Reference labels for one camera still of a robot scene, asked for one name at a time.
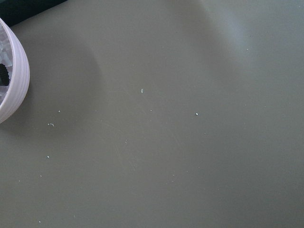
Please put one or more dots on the pink bowl with ice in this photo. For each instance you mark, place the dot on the pink bowl with ice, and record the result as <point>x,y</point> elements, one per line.
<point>15,66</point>

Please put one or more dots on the black plastic housing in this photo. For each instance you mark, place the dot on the black plastic housing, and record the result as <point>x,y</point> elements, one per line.
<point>13,12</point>

